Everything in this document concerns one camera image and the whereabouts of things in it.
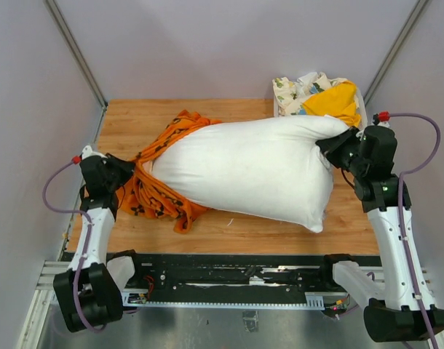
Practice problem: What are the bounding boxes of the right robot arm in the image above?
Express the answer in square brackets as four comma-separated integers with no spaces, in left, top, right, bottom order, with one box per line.
[316,126,444,342]

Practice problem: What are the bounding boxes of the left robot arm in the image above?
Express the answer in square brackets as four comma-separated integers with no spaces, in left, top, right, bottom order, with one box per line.
[53,145,145,333]

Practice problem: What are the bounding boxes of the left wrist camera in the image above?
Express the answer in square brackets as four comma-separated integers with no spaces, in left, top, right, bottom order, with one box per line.
[71,145,106,164]

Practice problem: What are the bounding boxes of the yellow cloth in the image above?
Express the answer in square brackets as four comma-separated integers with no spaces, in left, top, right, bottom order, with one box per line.
[303,81,362,127]

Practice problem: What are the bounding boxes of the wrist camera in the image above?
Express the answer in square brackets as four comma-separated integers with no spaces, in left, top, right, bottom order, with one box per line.
[372,111,390,128]
[71,145,106,164]

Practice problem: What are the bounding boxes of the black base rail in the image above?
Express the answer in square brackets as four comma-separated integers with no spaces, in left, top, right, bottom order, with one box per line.
[125,254,350,308]

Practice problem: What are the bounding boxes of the aluminium frame post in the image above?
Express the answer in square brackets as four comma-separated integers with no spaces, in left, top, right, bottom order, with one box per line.
[43,0,108,110]
[363,0,432,105]

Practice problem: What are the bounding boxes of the white pillow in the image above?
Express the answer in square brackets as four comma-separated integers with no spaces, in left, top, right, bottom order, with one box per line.
[143,116,348,233]

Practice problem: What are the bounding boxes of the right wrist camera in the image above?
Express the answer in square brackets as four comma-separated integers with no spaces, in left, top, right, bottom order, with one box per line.
[372,111,390,128]

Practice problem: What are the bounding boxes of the white printed cloth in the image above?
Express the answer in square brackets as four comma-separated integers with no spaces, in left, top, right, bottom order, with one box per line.
[272,72,346,117]

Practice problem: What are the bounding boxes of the white slotted cable duct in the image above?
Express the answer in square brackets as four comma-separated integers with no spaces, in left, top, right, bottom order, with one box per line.
[122,286,325,310]

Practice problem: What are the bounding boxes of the left aluminium frame post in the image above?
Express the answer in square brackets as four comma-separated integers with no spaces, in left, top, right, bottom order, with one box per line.
[43,0,108,110]

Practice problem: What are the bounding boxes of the orange patterned pillowcase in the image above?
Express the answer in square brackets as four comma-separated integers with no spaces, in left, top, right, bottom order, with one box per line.
[116,110,220,234]

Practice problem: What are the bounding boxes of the white plastic basket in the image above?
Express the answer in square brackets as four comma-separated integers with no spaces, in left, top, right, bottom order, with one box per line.
[285,88,366,127]

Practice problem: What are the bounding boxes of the right aluminium frame post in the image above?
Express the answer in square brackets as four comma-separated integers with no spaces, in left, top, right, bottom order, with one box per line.
[363,0,432,105]

